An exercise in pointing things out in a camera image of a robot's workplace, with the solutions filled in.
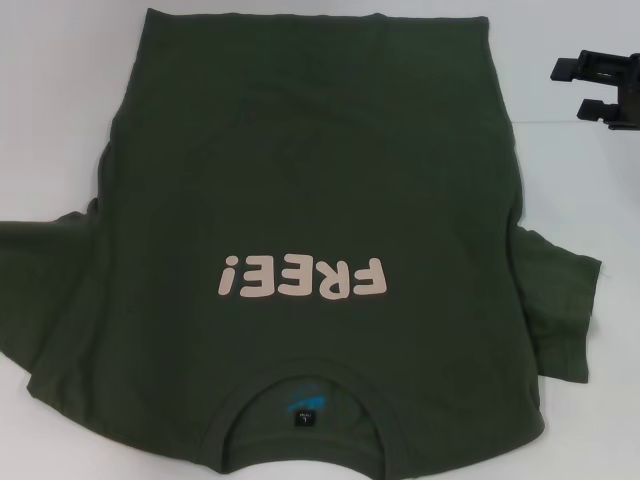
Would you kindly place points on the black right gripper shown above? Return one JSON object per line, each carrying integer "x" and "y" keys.
{"x": 632, "y": 90}

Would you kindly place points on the dark green FREE t-shirt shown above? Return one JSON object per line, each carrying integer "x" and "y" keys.
{"x": 310, "y": 200}

